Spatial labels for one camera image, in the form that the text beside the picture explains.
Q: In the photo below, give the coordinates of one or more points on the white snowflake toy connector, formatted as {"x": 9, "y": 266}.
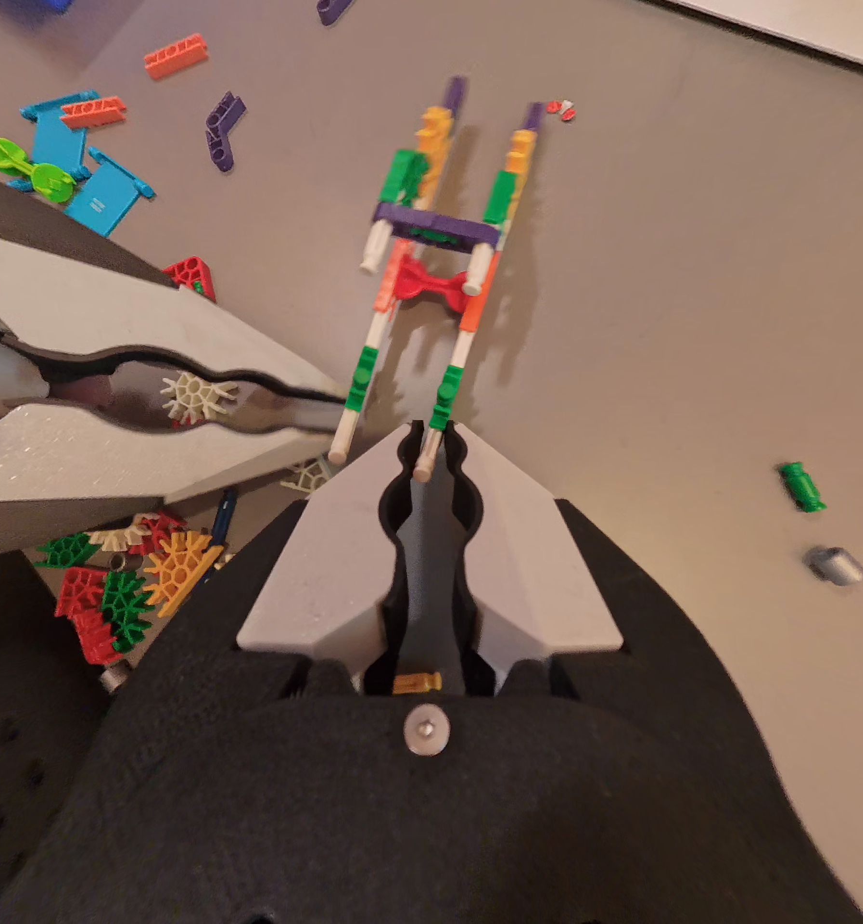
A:
{"x": 118, "y": 535}
{"x": 197, "y": 397}

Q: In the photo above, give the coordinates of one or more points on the joined purple toy connectors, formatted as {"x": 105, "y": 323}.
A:
{"x": 222, "y": 130}

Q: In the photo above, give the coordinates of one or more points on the orange toy connector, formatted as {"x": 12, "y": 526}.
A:
{"x": 175, "y": 56}
{"x": 92, "y": 113}

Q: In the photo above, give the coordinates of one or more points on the grey toy connector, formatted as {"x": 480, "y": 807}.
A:
{"x": 309, "y": 476}

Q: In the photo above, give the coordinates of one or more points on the cyan toy panel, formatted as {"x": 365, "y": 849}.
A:
{"x": 56, "y": 144}
{"x": 107, "y": 195}

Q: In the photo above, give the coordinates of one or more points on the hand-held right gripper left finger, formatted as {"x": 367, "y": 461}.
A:
{"x": 316, "y": 577}

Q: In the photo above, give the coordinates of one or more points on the small red white scrap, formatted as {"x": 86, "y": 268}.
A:
{"x": 561, "y": 110}

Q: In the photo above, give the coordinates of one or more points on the grey toy spacer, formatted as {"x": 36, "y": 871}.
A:
{"x": 835, "y": 567}
{"x": 114, "y": 678}
{"x": 118, "y": 561}

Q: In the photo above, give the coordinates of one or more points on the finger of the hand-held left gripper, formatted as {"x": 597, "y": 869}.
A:
{"x": 114, "y": 303}
{"x": 78, "y": 462}

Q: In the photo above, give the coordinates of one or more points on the dark blue toy rod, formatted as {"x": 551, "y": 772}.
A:
{"x": 222, "y": 520}

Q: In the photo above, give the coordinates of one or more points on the red corner toy connector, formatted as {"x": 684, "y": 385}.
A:
{"x": 161, "y": 530}
{"x": 78, "y": 592}
{"x": 186, "y": 273}
{"x": 96, "y": 639}

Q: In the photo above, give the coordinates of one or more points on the toy rail assembly with spool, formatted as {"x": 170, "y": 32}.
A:
{"x": 377, "y": 325}

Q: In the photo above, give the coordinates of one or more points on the green toy connector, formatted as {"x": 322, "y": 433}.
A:
{"x": 67, "y": 552}
{"x": 125, "y": 610}

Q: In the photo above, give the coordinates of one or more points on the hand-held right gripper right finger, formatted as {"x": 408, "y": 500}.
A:
{"x": 547, "y": 577}

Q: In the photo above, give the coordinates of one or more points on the small lime green clip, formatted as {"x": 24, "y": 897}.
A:
{"x": 49, "y": 180}

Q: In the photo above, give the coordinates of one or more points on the black perforated panel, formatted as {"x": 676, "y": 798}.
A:
{"x": 20, "y": 722}

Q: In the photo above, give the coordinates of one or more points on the purple toy connector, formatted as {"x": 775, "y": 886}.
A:
{"x": 402, "y": 215}
{"x": 334, "y": 11}
{"x": 475, "y": 231}

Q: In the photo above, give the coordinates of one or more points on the yellow toy connector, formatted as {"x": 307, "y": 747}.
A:
{"x": 179, "y": 570}

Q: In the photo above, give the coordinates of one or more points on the yellow toy rod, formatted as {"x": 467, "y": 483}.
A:
{"x": 417, "y": 683}

